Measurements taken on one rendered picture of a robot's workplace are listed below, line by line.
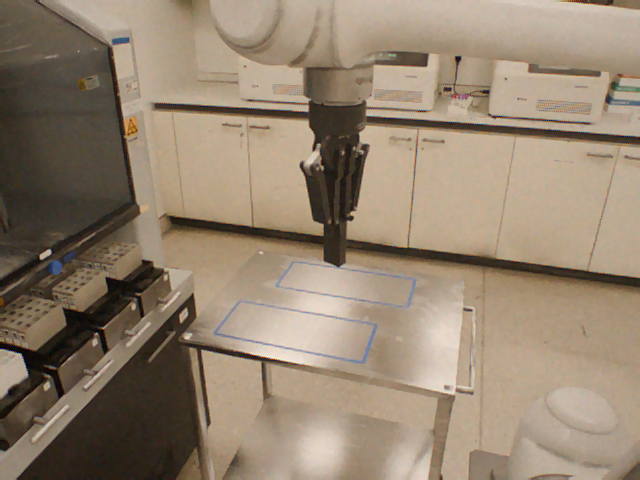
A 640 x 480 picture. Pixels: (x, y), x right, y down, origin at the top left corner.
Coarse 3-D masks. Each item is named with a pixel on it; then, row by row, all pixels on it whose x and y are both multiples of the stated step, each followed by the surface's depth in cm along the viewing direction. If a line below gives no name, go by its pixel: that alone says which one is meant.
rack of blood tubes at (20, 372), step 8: (0, 352) 102; (8, 352) 101; (0, 360) 100; (8, 360) 99; (16, 360) 99; (0, 368) 97; (8, 368) 97; (16, 368) 99; (24, 368) 101; (0, 376) 95; (8, 376) 97; (16, 376) 99; (24, 376) 101; (0, 384) 96; (8, 384) 98; (0, 392) 96
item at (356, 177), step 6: (366, 144) 72; (360, 150) 72; (366, 150) 72; (360, 156) 72; (366, 156) 72; (354, 162) 72; (360, 162) 72; (354, 168) 72; (360, 168) 72; (354, 174) 72; (360, 174) 72; (354, 180) 73; (360, 180) 73; (354, 186) 73; (360, 186) 73; (354, 192) 73; (354, 198) 73; (354, 204) 73; (354, 210) 74
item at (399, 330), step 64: (256, 256) 147; (256, 320) 119; (320, 320) 119; (384, 320) 119; (448, 320) 119; (192, 384) 118; (384, 384) 101; (448, 384) 100; (256, 448) 152; (320, 448) 152; (384, 448) 152
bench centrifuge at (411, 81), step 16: (384, 64) 273; (400, 64) 271; (416, 64) 269; (432, 64) 268; (384, 80) 276; (400, 80) 274; (416, 80) 272; (432, 80) 270; (384, 96) 280; (400, 96) 278; (416, 96) 276; (432, 96) 274
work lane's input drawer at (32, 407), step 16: (16, 384) 98; (32, 384) 100; (48, 384) 103; (0, 400) 95; (16, 400) 96; (32, 400) 99; (48, 400) 103; (0, 416) 93; (16, 416) 96; (32, 416) 100; (0, 432) 94; (16, 432) 96
